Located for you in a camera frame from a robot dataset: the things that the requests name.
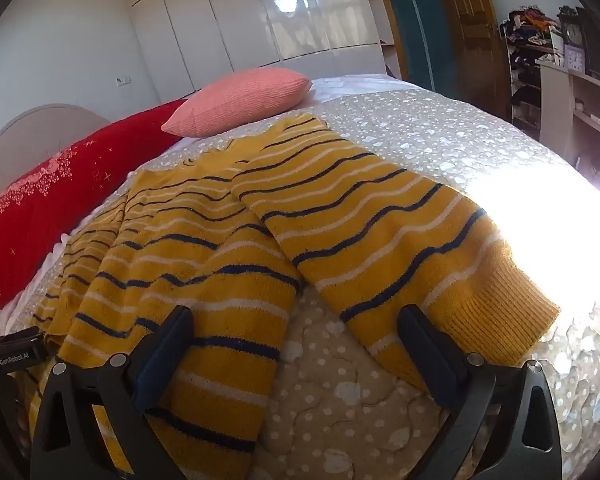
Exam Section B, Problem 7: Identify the yellow striped knit sweater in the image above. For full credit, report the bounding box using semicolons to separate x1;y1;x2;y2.
32;115;558;479

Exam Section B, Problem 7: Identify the pile of clothes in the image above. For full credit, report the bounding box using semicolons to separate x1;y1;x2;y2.
500;6;559;48

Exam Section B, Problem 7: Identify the red floral long pillow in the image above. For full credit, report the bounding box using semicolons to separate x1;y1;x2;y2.
0;100;183;309

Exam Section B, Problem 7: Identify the beige heart-patterned quilt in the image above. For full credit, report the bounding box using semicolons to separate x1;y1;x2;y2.
9;88;600;480

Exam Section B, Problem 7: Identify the beige round headboard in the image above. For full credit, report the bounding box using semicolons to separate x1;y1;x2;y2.
0;104;109;193

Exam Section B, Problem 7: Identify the pink knit cushion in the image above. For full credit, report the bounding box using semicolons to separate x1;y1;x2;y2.
161;67;312;138

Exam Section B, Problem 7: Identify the white shelf unit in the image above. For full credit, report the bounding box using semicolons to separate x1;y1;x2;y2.
538;62;600;167

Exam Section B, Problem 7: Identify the white glossy wardrobe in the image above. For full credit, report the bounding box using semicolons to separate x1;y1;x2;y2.
126;0;386;102

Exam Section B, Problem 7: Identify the wooden door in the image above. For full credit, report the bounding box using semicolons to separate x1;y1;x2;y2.
442;0;510;119

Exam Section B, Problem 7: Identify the purple desk clock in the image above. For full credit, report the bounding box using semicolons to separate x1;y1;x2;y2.
564;44;586;74

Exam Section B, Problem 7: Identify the teal curtain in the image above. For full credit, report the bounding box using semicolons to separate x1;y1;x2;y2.
390;0;458;98

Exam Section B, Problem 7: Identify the wall power socket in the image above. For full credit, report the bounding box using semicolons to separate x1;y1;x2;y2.
116;76;131;87

